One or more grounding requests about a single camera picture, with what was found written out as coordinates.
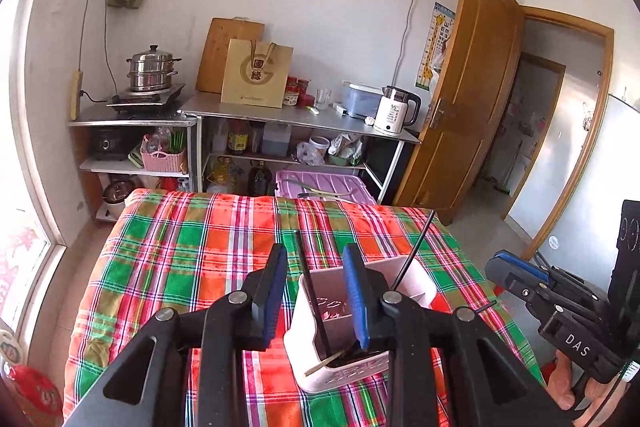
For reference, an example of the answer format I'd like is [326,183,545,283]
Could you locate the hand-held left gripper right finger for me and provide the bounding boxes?
[343,243,571,427]

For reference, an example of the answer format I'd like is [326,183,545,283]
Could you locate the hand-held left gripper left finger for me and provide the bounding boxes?
[65,243,289,427]

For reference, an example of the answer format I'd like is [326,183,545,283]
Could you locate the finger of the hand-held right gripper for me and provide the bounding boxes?
[492,250,551,284]
[484,258,557,334]

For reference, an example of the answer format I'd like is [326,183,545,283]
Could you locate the pink utensil basket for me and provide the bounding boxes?
[283,255,438,394]

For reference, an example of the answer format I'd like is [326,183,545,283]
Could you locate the person's right hand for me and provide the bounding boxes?
[545,351,631,412]

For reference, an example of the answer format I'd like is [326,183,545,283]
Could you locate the plaid tablecloth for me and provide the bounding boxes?
[62,188,546,427]

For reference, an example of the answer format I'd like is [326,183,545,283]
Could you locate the purple plastic lid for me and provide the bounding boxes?
[274,170,378,205]

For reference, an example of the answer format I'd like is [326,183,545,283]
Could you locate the dark oil bottle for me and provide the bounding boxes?
[248,161,273,196]

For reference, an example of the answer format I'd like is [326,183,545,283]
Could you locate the yellow oil bottle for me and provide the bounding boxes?
[207,157,236,195]

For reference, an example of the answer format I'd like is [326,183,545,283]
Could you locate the crumpled plastic bags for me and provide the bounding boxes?
[327,133,365,166]

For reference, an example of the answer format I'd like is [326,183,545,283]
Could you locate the white leaning panel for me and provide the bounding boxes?
[535,94,640,288]

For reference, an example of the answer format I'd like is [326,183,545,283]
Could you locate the grey plastic container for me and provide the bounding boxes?
[261,123,292,158]

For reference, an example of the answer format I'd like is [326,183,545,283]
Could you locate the dark sauce bottle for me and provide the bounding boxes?
[227,119,251,156]

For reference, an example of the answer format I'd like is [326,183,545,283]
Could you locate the wooden door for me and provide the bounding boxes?
[393,0,526,225]

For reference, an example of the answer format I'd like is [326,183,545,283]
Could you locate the pink woven basket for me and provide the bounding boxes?
[140,134,188,172]

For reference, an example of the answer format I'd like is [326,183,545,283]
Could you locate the steel rice cooker pot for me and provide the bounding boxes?
[102,179,137,218]

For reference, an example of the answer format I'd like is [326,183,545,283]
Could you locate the long steel shelf table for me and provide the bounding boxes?
[179,92,422,202]

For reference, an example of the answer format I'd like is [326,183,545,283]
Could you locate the white electric kettle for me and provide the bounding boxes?
[373,85,422,136]

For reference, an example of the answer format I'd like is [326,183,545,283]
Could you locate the clear plastic storage box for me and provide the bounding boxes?
[341,81,383,118]

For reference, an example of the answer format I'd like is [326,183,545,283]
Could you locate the black kitchen appliance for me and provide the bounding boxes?
[89,127,133,161]

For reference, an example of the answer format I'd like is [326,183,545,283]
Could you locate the tan paper bag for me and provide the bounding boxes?
[220,38,295,109]

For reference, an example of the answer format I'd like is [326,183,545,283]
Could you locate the black induction cooker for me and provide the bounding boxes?
[105,83,187,115]

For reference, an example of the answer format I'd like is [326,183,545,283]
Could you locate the red printed bag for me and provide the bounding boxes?
[5,364,63,418]

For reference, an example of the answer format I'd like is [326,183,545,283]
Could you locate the wooden cutting board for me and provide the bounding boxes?
[195,17,266,94]

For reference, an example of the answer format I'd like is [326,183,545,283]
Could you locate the steel steamer pot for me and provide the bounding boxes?
[125,45,182,92]

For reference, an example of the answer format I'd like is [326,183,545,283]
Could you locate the beige power strip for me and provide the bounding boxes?
[70,69,83,122]

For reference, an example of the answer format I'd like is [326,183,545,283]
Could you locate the brass door handle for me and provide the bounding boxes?
[427,98,446,130]

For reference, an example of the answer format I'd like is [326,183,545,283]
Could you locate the wooden door frame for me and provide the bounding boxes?
[502,5,615,260]

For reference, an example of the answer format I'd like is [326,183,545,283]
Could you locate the giraffe wall poster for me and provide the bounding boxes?
[414,2,457,92]

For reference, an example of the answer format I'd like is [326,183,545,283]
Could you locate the grey air conditioner cable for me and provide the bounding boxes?
[391,0,427,81]

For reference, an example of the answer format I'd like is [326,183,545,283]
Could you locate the white window frame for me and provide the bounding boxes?
[7,0,68,358]

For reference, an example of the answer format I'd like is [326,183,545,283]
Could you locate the black power cable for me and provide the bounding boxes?
[78,0,118,72]

